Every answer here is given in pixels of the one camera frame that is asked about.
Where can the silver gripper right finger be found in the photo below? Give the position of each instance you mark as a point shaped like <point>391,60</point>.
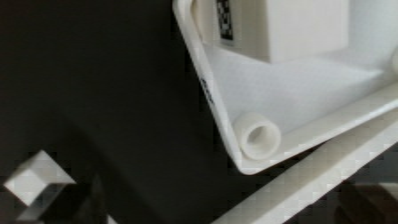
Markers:
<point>368,204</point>

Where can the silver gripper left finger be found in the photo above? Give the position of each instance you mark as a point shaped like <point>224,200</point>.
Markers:
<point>70,204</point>

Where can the white desk leg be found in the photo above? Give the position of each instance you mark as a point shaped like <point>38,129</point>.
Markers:
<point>274,30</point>
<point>36,174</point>

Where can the white U-shaped obstacle frame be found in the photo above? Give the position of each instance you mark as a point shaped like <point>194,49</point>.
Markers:
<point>317,174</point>

